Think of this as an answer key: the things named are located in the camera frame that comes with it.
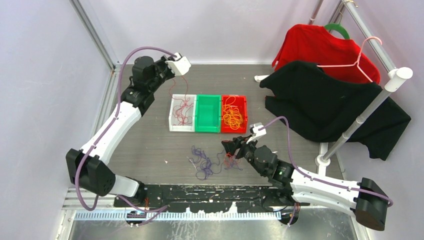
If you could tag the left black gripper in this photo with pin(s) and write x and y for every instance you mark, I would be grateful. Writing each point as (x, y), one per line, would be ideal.
(162, 62)

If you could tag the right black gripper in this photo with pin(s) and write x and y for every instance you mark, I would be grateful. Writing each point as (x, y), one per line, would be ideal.
(231, 146)

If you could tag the green plastic bin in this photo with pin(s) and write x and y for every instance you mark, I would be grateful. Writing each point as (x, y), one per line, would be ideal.
(208, 113)

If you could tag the red plastic bin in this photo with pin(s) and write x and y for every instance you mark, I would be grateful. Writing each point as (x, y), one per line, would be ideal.
(234, 117)

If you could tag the white plastic bin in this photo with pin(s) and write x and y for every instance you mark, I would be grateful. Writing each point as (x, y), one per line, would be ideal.
(181, 116)

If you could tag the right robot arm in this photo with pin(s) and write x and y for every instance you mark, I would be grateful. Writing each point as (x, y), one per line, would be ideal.
(364, 200)

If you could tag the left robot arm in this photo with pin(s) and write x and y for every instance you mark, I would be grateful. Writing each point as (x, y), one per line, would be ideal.
(88, 166)

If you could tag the black shirt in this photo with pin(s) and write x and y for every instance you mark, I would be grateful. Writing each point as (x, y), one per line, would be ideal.
(320, 108)

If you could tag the red shirt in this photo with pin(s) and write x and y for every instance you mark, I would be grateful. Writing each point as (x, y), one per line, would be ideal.
(312, 43)

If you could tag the pink hanger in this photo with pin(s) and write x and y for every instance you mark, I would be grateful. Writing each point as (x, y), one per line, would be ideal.
(358, 59)

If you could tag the green hanger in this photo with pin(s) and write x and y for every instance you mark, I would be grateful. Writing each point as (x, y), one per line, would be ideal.
(339, 29)

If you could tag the white clothes rack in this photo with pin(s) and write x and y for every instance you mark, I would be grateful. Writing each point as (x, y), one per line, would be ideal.
(397, 76)

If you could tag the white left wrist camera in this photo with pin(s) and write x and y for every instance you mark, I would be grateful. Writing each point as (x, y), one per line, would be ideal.
(179, 64)

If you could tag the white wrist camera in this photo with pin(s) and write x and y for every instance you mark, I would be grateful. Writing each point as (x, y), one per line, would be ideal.
(179, 64)
(257, 131)

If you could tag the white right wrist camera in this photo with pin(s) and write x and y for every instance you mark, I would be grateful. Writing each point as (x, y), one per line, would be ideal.
(257, 131)

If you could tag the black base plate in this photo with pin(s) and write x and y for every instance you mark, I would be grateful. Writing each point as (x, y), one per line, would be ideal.
(210, 198)

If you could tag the aluminium frame rail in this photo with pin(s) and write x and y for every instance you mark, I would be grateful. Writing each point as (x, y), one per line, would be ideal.
(90, 21)

